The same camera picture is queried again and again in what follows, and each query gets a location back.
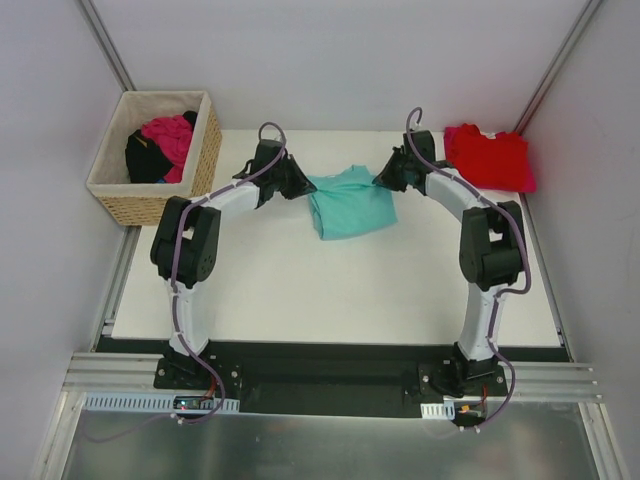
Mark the left aluminium frame post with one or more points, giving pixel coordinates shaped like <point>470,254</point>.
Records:
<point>106,44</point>

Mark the aluminium frame post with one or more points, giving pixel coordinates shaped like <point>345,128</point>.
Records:
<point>106,44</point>
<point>570,43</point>

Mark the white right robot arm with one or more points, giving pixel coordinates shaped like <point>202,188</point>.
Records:
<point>492,254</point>

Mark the wicker basket with liner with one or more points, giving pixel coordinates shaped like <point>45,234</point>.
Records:
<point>142,204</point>

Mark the right white cable duct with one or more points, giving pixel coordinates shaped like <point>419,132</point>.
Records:
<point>444,411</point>

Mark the magenta t shirt in basket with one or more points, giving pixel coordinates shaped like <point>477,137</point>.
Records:
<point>173,135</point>

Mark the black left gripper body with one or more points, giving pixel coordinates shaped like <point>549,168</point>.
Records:
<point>288,176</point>

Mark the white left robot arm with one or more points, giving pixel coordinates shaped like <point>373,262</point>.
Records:
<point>185,246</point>

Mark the teal t shirt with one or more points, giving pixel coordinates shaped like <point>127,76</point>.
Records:
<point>349,204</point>

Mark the left white cable duct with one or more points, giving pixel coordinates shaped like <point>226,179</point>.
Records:
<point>159,403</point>

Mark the red t shirt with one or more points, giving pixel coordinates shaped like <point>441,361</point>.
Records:
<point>492,160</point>

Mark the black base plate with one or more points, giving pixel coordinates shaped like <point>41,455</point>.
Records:
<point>356,380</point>

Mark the right aluminium frame post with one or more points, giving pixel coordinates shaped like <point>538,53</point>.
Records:
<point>570,43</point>

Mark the white cable duct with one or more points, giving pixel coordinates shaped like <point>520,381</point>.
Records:
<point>444,411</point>
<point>159,403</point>

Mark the black t shirt in basket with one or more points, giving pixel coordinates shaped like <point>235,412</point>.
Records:
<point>144,160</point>

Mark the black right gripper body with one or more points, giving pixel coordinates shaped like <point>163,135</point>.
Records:
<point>397,171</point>

